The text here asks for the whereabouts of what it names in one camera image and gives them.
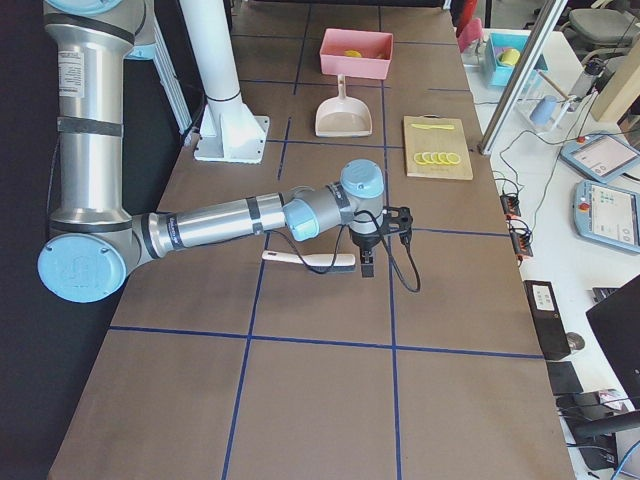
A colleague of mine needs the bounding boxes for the wooden cutting board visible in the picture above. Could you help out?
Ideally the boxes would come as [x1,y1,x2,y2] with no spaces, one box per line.
[403,116,473,181]

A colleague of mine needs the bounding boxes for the orange black connector block near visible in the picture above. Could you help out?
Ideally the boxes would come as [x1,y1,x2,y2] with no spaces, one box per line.
[509,225,533,261]

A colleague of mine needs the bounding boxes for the pink plastic bin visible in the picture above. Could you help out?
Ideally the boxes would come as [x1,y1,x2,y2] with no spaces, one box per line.
[319,28,394,80]

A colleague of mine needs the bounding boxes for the aluminium frame post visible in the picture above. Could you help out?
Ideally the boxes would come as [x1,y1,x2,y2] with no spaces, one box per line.
[478,0,567,155]

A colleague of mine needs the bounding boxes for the teal tray with blocks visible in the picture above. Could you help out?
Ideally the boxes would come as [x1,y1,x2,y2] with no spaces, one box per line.
[481,32,528,88]

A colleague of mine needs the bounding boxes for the blue plastic cup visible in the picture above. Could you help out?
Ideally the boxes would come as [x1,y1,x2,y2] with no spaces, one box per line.
[529,95,557,127]

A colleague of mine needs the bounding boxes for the black rectangular box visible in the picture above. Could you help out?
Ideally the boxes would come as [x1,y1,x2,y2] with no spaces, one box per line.
[523,280,570,361]

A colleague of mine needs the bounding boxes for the orange black connector block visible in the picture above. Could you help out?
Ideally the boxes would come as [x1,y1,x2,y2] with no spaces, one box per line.
[500,193,521,219]
[509,225,533,261]

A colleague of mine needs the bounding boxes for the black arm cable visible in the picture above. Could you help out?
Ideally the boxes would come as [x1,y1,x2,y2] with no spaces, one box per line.
[269,209,421,293]

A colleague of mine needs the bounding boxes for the far blue teach pendant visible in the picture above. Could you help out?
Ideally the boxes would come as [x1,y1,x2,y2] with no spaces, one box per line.
[560,132,639,184]

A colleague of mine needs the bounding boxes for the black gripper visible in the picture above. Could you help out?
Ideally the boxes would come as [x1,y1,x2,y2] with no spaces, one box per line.
[349,229,384,278]

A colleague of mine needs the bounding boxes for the yellow toy potato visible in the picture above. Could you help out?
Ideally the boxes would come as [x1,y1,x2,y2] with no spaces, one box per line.
[344,49,362,58]

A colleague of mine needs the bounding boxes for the near blue teach pendant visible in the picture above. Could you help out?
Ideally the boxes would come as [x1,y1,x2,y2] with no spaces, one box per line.
[572,180,639,254]

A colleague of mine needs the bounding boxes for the orange black connector block far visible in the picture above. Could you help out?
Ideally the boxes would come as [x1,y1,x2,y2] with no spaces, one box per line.
[500,193,521,219]

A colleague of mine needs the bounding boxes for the blue teach pendant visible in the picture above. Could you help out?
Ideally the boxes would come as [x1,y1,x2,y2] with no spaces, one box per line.
[560,132,639,184]
[572,180,639,254]

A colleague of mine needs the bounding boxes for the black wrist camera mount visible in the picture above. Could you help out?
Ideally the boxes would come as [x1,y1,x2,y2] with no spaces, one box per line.
[382,206,413,248]

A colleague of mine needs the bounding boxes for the black monitor corner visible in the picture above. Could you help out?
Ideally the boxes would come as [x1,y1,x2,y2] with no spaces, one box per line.
[586,276,640,396]

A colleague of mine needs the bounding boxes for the pink cloth roll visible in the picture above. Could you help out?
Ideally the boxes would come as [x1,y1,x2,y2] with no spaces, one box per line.
[457,18,484,52]

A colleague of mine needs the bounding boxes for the beige plastic dustpan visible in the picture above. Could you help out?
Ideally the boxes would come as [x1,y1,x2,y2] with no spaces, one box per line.
[315,74,373,138]

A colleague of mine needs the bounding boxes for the white central mounting post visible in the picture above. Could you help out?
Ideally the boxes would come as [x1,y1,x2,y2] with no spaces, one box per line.
[180,0,270,164]

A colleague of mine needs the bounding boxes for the yellow cup in tray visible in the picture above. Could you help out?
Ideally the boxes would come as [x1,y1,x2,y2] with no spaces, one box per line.
[498,48,521,68]

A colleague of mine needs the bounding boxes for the white hand brush black bristles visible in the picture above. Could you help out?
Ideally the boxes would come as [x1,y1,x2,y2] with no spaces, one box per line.
[262,250,355,273]

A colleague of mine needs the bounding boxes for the clear rack with wooden dowel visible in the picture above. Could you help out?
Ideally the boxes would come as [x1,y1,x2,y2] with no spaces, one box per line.
[516,70,577,133]

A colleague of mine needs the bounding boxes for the grey office chair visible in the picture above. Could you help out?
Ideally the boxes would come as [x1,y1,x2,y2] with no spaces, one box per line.
[560,9,639,47]

